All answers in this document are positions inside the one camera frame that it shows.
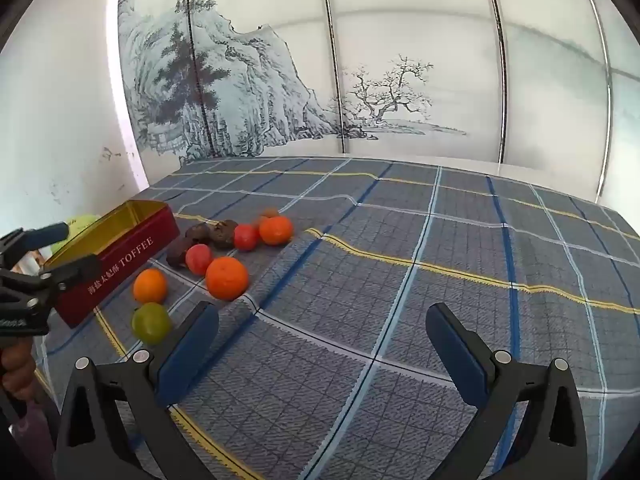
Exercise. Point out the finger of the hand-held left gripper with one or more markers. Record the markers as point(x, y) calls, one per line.
point(75, 269)
point(45, 236)

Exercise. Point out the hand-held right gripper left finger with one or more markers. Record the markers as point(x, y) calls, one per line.
point(187, 355)

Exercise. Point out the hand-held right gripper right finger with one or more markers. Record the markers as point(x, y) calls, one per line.
point(457, 355)

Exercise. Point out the green round fruit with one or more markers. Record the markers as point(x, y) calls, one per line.
point(151, 323)

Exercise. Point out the red tin box gold inside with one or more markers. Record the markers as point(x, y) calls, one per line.
point(125, 255)

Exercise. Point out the small smooth orange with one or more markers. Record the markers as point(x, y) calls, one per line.
point(150, 286)

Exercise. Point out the large orange tangerine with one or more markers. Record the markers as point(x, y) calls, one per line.
point(227, 278)

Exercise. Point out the red round fruit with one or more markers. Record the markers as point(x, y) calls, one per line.
point(246, 237)
point(199, 259)

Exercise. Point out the dark brown wrinkled fruit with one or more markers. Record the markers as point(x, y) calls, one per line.
point(197, 231)
point(177, 254)
point(223, 233)

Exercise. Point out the person's left forearm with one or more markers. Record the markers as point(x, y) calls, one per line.
point(32, 435)

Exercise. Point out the person's left hand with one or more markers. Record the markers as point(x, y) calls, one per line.
point(17, 372)

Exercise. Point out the green tissue packet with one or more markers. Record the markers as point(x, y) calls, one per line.
point(82, 224)

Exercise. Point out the small brown nut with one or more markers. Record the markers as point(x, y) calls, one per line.
point(270, 212)

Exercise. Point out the landscape painting wall panel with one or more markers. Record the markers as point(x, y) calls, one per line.
point(250, 85)

